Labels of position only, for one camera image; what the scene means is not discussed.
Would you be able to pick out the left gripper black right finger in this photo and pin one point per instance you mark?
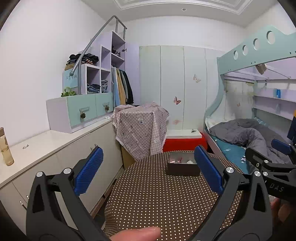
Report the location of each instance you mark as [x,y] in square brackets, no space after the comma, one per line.
[242,210]

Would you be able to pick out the teal bed sheet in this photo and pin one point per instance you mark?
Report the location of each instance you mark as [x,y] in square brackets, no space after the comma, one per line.
[235,154]

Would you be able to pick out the hanging clothes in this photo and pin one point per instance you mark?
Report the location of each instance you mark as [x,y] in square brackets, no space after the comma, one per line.
[121,88]

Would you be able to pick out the blue box on shelf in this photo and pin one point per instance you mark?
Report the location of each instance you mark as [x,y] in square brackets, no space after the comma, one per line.
[277,93]

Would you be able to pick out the dark grey jewelry box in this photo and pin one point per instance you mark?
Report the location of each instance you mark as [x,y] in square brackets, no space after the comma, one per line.
[177,164]

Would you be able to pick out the red storage ottoman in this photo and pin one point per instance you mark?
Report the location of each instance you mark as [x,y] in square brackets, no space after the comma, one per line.
[184,144]

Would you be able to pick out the person's right hand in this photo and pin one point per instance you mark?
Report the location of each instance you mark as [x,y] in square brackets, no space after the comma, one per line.
[281,210]

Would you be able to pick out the green plant decoration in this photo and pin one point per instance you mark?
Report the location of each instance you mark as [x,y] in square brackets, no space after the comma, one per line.
[68,92]

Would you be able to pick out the beige low cabinet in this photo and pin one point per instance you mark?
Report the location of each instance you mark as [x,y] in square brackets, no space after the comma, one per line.
[52,152]

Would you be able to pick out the dark folded clothes pile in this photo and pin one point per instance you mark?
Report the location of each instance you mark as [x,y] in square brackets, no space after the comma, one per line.
[86,59]

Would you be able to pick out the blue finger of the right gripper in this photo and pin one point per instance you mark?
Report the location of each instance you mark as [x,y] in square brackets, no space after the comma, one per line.
[281,147]
[262,163]

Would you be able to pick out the pink checkered cloth cover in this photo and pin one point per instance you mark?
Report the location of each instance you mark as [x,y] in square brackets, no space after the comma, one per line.
[141,130]

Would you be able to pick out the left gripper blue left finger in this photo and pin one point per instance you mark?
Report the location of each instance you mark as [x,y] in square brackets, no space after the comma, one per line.
[55,211]

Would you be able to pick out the teal bunk bed frame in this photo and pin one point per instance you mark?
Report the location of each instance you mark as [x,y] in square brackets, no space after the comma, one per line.
[248,74]

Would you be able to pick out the white board on ottoman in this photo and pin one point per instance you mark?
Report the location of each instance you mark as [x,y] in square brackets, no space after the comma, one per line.
[182,134]

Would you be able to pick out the person's left hand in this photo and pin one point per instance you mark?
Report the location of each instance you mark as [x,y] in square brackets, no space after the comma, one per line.
[143,234]

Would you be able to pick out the lilac stair shelf unit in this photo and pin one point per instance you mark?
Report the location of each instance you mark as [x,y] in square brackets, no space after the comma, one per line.
[113,51]

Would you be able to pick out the white wardrobe with butterflies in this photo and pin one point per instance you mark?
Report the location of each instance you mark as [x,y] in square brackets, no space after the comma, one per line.
[183,80]

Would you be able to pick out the teal drawer unit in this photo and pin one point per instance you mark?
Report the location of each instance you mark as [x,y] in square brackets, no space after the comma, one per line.
[72,113]

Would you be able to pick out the brown polka dot tablecloth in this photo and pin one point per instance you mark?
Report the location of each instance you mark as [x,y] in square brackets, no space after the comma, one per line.
[144,195]

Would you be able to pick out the folded jeans in cubby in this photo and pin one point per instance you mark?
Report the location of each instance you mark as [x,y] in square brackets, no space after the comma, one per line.
[98,88]

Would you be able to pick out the grey duvet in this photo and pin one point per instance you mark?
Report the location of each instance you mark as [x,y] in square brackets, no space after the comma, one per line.
[249,133]

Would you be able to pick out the amber water bottle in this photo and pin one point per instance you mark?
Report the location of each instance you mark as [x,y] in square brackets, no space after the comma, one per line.
[5,149]

